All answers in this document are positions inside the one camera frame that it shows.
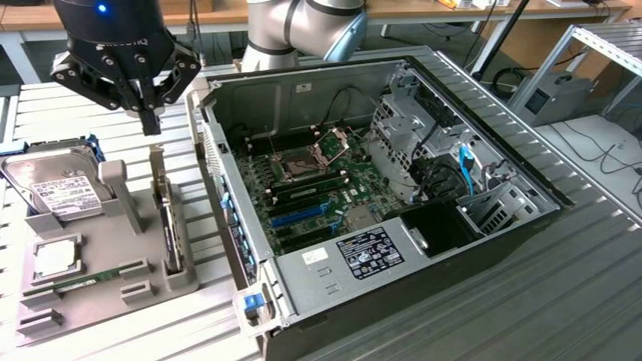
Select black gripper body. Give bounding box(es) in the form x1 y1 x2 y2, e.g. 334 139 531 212
52 0 176 83

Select black Nvidia graphics card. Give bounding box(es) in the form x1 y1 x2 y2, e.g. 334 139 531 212
148 144 188 278

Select blue plastic disk caddy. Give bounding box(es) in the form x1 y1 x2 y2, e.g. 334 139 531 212
0 132 107 177

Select wooden desk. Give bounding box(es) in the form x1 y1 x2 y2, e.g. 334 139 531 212
366 0 633 74
0 0 252 84

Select silver hard disk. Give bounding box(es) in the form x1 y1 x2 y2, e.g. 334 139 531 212
0 148 115 223

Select CPU socket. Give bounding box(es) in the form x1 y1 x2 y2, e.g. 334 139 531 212
272 148 322 181

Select RAM stick with white clip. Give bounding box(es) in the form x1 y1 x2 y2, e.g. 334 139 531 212
270 176 349 199

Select grey parts rack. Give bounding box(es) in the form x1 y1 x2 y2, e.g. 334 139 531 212
15 159 202 349

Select silver metal disk bay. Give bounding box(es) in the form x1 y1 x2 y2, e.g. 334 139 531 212
369 93 483 200

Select green motherboard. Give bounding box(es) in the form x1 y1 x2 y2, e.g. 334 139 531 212
228 123 402 256

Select silver CPU chip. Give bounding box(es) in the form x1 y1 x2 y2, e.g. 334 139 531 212
34 246 82 278

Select green RAM stick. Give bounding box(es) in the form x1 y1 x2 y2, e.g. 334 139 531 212
23 267 127 298

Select silver chipset heatsink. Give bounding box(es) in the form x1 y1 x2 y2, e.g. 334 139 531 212
349 208 382 230

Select silver power supply unit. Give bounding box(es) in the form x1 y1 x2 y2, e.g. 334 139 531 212
272 220 427 317

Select blue case latch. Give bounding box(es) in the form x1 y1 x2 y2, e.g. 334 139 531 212
242 294 266 316

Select black stand pole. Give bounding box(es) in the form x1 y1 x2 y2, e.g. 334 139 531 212
470 0 531 82

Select grey control box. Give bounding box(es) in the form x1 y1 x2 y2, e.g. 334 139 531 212
510 71 595 128

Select open black PC case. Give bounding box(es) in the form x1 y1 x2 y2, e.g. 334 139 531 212
184 44 577 361

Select black wire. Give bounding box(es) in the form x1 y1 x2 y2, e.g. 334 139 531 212
323 86 375 125

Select black cable bundle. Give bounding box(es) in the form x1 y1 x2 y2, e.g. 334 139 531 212
409 156 466 200

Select blue SATA wire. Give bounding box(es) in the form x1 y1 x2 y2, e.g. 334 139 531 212
457 144 477 199

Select black coiled cable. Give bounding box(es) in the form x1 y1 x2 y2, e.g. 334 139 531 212
491 67 527 97

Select grey front panel wire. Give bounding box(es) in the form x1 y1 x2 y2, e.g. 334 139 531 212
478 159 515 189

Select aluminium slatted frame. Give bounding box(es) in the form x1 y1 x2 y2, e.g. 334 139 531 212
506 21 642 129

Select thin black cable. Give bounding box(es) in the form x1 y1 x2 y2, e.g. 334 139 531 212
595 141 642 176

